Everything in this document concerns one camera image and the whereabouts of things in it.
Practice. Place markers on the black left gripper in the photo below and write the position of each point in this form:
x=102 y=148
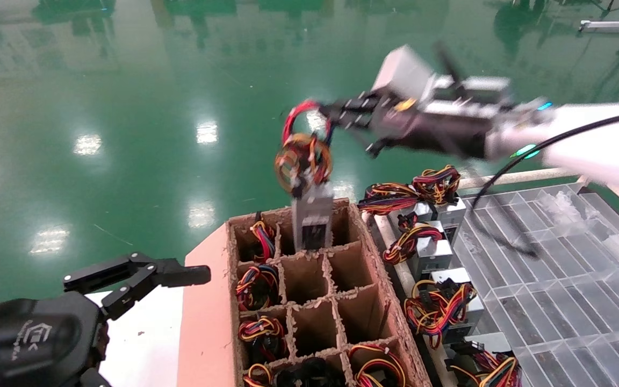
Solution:
x=30 y=338

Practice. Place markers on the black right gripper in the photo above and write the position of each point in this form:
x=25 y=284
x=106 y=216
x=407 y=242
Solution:
x=438 y=134

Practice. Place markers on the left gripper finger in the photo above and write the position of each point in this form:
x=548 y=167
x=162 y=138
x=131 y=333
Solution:
x=186 y=276

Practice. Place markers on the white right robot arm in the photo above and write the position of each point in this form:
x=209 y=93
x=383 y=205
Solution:
x=599 y=145

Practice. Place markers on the pink cardboard flap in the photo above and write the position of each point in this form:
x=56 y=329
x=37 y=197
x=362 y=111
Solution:
x=204 y=322

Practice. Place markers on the brown cardboard divider box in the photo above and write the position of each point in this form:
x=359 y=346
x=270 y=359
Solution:
x=315 y=317

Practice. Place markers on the clear plastic divider tray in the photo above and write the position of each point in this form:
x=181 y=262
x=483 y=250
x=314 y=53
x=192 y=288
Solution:
x=567 y=290

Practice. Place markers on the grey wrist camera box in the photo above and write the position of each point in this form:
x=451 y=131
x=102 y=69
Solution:
x=403 y=72

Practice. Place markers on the white metal floor frame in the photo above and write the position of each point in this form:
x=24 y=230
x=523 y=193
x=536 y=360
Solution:
x=607 y=24

